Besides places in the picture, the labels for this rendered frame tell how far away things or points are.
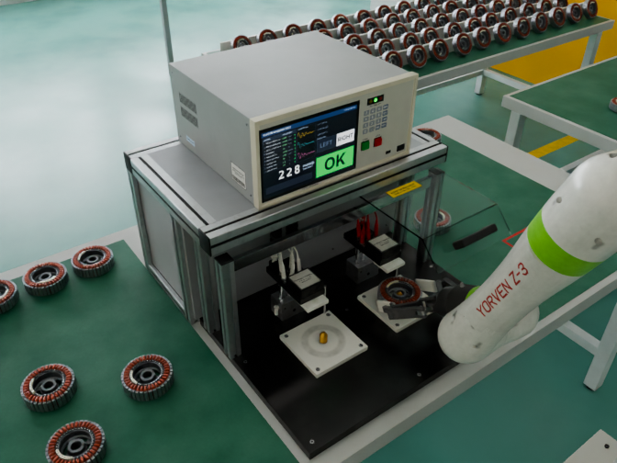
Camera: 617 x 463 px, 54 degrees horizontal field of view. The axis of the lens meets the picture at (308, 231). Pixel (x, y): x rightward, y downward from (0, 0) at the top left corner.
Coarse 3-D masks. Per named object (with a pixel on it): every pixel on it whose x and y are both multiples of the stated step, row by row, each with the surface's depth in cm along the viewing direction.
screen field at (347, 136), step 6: (342, 132) 131; (348, 132) 132; (324, 138) 128; (330, 138) 129; (336, 138) 131; (342, 138) 132; (348, 138) 133; (318, 144) 128; (324, 144) 129; (330, 144) 130; (336, 144) 132; (318, 150) 129; (324, 150) 130
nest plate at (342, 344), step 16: (320, 320) 148; (336, 320) 148; (288, 336) 144; (304, 336) 144; (336, 336) 144; (352, 336) 144; (304, 352) 140; (320, 352) 140; (336, 352) 140; (352, 352) 140; (320, 368) 136
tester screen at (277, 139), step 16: (336, 112) 127; (352, 112) 130; (288, 128) 121; (304, 128) 124; (320, 128) 126; (336, 128) 129; (352, 128) 132; (272, 144) 121; (288, 144) 123; (304, 144) 126; (352, 144) 135; (272, 160) 123; (288, 160) 126; (304, 160) 128; (272, 176) 125; (320, 176) 134
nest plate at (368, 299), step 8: (376, 288) 158; (360, 296) 155; (368, 296) 155; (376, 296) 155; (424, 296) 155; (368, 304) 153; (424, 304) 153; (376, 312) 151; (384, 312) 150; (384, 320) 149; (392, 320) 148; (400, 320) 148; (408, 320) 148; (416, 320) 149; (392, 328) 147; (400, 328) 146
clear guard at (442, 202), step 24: (432, 168) 152; (384, 192) 143; (408, 192) 143; (432, 192) 143; (456, 192) 143; (408, 216) 135; (432, 216) 135; (456, 216) 135; (480, 216) 136; (432, 240) 129; (456, 240) 132; (480, 240) 135
